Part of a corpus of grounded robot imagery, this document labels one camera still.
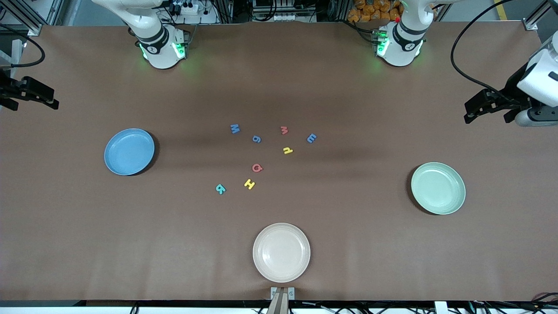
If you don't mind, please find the green plate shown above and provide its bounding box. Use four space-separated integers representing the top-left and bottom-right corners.
411 162 466 215

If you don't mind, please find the blue plate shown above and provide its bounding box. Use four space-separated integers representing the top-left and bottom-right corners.
104 128 156 176

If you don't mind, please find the beige plate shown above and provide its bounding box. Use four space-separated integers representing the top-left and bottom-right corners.
252 222 311 283

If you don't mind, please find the brown table cover sheet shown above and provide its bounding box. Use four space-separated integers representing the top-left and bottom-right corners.
0 21 558 302

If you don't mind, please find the orange snack bag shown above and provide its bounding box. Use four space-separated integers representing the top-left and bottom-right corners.
347 0 402 23

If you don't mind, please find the white power strip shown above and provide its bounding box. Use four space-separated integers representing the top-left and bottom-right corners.
168 0 202 16

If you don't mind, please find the metal equipment rack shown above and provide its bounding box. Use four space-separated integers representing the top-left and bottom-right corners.
251 0 321 22

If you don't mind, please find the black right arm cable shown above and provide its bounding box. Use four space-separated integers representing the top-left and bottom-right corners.
0 24 45 68

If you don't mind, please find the aluminium frame profile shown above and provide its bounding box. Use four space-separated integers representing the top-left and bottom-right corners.
0 0 44 36
523 0 558 31

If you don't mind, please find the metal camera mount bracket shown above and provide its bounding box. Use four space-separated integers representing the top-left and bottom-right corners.
270 287 295 314

